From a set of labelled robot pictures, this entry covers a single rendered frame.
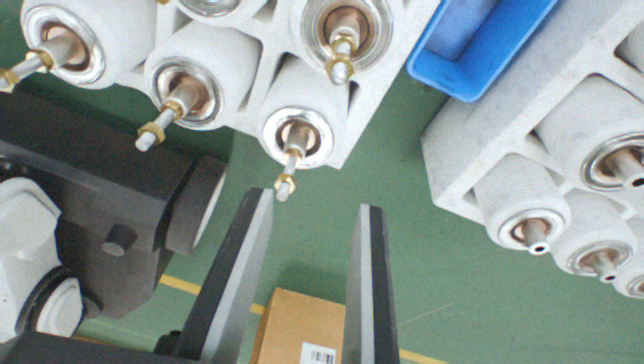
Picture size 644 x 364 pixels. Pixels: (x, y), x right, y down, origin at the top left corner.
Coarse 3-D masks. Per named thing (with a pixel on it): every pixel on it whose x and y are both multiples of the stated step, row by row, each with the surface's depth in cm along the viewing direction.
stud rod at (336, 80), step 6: (342, 42) 23; (336, 48) 23; (342, 48) 22; (348, 48) 23; (336, 66) 20; (342, 66) 20; (336, 72) 20; (342, 72) 20; (330, 78) 20; (336, 78) 20; (342, 78) 20; (336, 84) 20; (342, 84) 20
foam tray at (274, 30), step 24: (288, 0) 32; (408, 0) 32; (432, 0) 31; (168, 24) 35; (240, 24) 34; (264, 24) 34; (288, 24) 34; (408, 24) 32; (264, 48) 36; (288, 48) 35; (408, 48) 34; (264, 72) 38; (384, 72) 36; (264, 96) 40; (360, 96) 38; (240, 120) 42; (360, 120) 40
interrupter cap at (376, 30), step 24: (312, 0) 25; (336, 0) 25; (360, 0) 25; (384, 0) 25; (312, 24) 26; (360, 24) 26; (384, 24) 26; (312, 48) 28; (360, 48) 28; (384, 48) 27; (360, 72) 29
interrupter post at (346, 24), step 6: (342, 18) 26; (348, 18) 26; (336, 24) 25; (342, 24) 24; (348, 24) 24; (354, 24) 25; (336, 30) 24; (342, 30) 24; (348, 30) 24; (354, 30) 24; (354, 36) 24; (330, 42) 25
